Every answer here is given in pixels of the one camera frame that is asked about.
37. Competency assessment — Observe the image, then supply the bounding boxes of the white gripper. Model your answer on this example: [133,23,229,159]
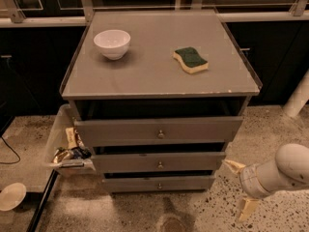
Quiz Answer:
[223,159,271,222]

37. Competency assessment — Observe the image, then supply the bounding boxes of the grey drawer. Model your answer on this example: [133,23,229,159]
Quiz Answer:
[74,116,242,147]
[102,175,214,192]
[92,152,226,173]

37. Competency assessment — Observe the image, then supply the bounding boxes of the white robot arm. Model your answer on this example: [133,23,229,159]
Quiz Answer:
[223,143,309,222]

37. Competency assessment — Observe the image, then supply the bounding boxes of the grey drawer cabinet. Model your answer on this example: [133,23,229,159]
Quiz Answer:
[61,10,262,180]

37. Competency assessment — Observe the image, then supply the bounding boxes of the green yellow sponge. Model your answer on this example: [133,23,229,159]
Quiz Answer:
[173,46,209,74]

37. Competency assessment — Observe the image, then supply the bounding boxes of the snack packets in bin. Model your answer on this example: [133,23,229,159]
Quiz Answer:
[52,128,92,163]

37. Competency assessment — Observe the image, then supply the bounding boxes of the white ceramic bowl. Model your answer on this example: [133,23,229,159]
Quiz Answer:
[94,30,131,60]

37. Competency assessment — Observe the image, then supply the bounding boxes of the white pipe post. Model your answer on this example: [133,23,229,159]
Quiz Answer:
[283,70,309,117]

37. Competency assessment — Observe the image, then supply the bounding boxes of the black cable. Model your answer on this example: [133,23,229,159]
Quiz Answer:
[0,135,21,165]

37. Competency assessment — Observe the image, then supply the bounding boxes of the metal railing frame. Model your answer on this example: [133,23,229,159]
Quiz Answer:
[0,0,309,28]

